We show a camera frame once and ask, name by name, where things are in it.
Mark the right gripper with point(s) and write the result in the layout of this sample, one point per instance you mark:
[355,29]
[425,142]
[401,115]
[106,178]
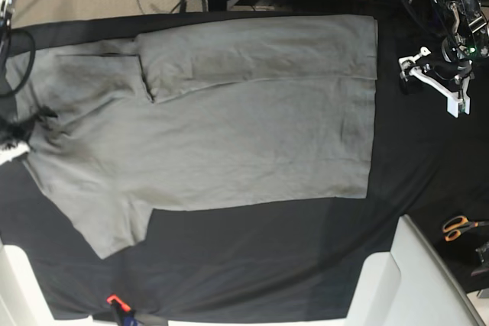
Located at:
[15,132]

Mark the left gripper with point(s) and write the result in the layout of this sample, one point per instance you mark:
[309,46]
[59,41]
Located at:
[460,26]

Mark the grey T-shirt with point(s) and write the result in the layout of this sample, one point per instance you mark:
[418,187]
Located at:
[208,116]

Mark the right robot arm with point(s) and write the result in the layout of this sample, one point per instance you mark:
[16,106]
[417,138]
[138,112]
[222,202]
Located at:
[7,34]

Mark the orange black clamp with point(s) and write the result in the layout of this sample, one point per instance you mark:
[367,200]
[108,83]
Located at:
[123,314]

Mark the black table cloth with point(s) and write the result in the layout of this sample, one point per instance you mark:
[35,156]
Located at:
[295,260]

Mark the orange handled scissors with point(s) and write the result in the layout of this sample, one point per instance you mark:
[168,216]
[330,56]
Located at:
[458,225]

